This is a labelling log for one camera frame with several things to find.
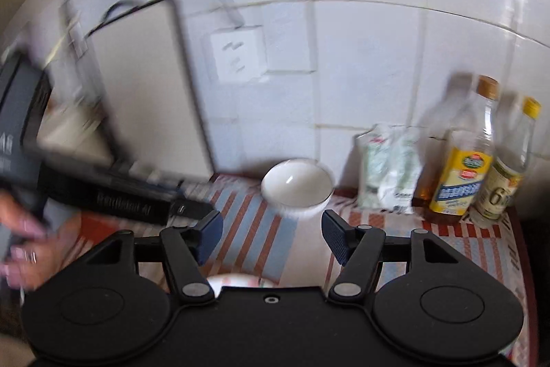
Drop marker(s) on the person's left hand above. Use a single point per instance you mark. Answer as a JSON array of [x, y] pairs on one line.
[[25, 246]]

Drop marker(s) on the white flat appliance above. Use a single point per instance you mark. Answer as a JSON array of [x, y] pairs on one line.
[[150, 92]]

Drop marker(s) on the white bowl with dark rim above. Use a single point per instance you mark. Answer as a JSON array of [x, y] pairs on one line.
[[298, 186]]

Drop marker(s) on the white wall socket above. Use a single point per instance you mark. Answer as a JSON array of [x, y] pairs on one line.
[[237, 53]]

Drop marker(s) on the yellow label oil bottle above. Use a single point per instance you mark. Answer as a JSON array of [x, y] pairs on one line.
[[464, 160]]

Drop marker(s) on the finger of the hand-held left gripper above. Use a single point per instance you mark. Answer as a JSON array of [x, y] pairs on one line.
[[189, 207]]

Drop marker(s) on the clear vinegar bottle yellow cap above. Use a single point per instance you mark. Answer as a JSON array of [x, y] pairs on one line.
[[502, 173]]

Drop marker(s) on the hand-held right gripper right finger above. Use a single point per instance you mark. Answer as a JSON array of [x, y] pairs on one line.
[[336, 239]]

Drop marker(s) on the clear plastic seasoning packet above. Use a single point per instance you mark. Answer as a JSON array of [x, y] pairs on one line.
[[389, 171]]

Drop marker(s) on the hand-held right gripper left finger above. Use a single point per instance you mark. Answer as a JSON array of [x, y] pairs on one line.
[[210, 230]]

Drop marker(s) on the striped table mat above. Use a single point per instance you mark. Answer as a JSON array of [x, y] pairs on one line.
[[245, 221]]

